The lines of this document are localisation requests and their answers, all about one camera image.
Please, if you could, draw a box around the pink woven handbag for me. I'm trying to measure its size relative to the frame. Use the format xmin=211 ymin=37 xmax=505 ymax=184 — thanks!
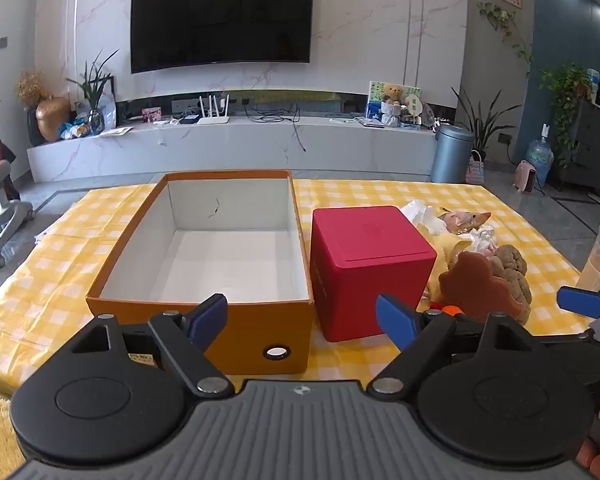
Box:
xmin=465 ymin=150 xmax=486 ymax=185

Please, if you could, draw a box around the dark grey cabinet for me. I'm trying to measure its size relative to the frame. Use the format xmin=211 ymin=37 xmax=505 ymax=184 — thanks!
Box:
xmin=562 ymin=97 xmax=600 ymax=198

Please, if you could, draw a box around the yellow checked tablecloth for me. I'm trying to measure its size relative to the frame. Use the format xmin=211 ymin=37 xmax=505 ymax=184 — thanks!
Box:
xmin=0 ymin=177 xmax=598 ymax=396

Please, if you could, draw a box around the green gift box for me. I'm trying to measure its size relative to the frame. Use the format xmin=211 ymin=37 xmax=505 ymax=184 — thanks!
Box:
xmin=367 ymin=80 xmax=423 ymax=126

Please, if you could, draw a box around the white marble television console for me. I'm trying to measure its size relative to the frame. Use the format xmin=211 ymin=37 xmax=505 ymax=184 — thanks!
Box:
xmin=27 ymin=91 xmax=443 ymax=183

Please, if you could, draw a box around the gold vase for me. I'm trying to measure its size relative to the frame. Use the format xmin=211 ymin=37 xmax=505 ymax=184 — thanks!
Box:
xmin=35 ymin=95 xmax=71 ymax=142

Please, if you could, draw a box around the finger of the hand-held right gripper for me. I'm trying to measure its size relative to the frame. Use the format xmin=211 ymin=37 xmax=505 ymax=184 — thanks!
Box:
xmin=556 ymin=285 xmax=600 ymax=320

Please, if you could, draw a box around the orange cardboard box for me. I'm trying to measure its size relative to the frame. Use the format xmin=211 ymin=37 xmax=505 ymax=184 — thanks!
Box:
xmin=86 ymin=170 xmax=314 ymax=376

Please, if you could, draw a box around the dried flower bunch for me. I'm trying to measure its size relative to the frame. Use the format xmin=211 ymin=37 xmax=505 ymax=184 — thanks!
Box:
xmin=15 ymin=71 xmax=51 ymax=108

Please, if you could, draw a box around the brown teddy bear bouquet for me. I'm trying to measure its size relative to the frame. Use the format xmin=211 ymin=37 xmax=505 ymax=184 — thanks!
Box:
xmin=381 ymin=85 xmax=404 ymax=127

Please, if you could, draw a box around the tall snake plant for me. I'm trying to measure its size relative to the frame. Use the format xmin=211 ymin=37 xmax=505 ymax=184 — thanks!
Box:
xmin=452 ymin=87 xmax=523 ymax=161

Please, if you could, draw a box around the leafy green potted plant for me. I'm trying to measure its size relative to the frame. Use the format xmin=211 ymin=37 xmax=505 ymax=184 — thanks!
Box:
xmin=539 ymin=64 xmax=593 ymax=168

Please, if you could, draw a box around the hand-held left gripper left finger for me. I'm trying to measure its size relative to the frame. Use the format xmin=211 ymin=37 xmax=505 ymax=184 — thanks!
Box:
xmin=67 ymin=294 xmax=236 ymax=397

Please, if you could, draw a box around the yellow cloth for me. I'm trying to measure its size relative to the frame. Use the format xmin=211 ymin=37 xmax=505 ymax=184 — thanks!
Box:
xmin=425 ymin=230 xmax=481 ymax=306

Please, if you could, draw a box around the brown loofah sponge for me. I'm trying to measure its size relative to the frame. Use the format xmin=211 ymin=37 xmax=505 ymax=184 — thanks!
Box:
xmin=490 ymin=245 xmax=533 ymax=323

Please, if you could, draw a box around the blue plastic bag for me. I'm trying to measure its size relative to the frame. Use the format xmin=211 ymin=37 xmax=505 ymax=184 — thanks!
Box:
xmin=59 ymin=97 xmax=117 ymax=140

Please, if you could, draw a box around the round hand fan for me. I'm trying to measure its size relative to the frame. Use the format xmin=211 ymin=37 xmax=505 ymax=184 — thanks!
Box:
xmin=402 ymin=95 xmax=426 ymax=127

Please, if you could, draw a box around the red cube box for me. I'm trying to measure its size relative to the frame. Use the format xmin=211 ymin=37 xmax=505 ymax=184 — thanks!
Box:
xmin=310 ymin=206 xmax=438 ymax=343

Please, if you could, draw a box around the crumpled white paper towel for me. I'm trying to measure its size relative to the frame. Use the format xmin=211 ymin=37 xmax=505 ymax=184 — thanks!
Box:
xmin=399 ymin=199 xmax=451 ymax=236

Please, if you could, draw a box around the pink grey chair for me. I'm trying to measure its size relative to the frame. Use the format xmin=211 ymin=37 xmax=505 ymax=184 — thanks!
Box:
xmin=0 ymin=87 xmax=37 ymax=268

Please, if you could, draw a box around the hanging vine plant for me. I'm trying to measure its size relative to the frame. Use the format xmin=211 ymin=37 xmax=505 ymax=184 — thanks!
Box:
xmin=477 ymin=1 xmax=533 ymax=68

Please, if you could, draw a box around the grey metal trash can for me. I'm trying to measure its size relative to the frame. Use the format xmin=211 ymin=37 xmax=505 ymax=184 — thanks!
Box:
xmin=430 ymin=124 xmax=476 ymax=184

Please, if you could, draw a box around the black wall television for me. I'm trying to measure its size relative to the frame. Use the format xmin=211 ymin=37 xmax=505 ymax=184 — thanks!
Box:
xmin=130 ymin=0 xmax=316 ymax=75

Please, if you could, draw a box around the yellow pink snack packet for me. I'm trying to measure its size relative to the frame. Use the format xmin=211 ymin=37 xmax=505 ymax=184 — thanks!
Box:
xmin=437 ymin=211 xmax=493 ymax=236

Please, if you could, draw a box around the green plant in glass vase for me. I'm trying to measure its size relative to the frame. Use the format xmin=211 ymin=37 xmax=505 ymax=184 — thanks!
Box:
xmin=66 ymin=49 xmax=120 ymax=133

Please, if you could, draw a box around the white router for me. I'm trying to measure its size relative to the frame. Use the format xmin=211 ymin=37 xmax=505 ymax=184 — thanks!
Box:
xmin=196 ymin=92 xmax=231 ymax=126

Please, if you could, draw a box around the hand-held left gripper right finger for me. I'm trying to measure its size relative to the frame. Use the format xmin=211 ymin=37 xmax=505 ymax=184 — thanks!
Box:
xmin=366 ymin=294 xmax=547 ymax=396

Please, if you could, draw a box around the black cable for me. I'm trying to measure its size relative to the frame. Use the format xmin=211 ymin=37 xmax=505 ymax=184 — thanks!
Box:
xmin=242 ymin=102 xmax=308 ymax=153

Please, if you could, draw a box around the brown cookie-shaped sponge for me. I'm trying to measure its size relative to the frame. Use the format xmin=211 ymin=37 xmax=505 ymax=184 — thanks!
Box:
xmin=438 ymin=251 xmax=523 ymax=323

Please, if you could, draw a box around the pink space heater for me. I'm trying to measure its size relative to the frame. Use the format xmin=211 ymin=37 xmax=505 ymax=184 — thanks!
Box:
xmin=514 ymin=160 xmax=540 ymax=193

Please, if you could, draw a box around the blue water bottle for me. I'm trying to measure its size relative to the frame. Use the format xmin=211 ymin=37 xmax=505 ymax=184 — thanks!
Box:
xmin=525 ymin=122 xmax=555 ymax=187

